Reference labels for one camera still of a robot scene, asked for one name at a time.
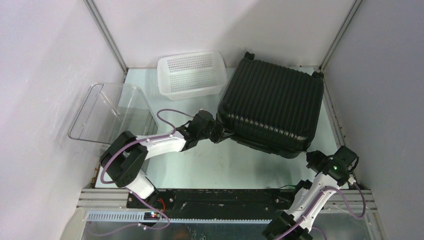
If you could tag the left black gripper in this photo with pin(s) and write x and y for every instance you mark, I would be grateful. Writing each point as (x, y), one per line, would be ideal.
(221, 134)

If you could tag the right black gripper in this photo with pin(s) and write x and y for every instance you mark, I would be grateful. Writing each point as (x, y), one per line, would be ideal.
(312, 157)

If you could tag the black ribbed hard-shell suitcase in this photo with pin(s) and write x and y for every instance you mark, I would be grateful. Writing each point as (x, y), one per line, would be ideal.
(271, 108)

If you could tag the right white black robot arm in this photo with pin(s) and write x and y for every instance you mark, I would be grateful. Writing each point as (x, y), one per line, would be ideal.
(332, 172)

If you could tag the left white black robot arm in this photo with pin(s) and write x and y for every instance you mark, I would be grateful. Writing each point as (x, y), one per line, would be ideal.
(123, 160)

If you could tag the white perforated plastic basket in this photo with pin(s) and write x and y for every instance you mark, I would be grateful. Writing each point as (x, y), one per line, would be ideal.
(191, 75)

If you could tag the clear acrylic bin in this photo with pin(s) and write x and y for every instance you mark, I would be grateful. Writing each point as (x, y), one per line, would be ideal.
(110, 109)

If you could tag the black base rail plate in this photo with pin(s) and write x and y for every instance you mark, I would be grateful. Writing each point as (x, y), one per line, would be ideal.
(222, 204)

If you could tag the aluminium frame rail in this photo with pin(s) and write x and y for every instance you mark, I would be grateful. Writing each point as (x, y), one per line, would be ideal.
(118, 205)

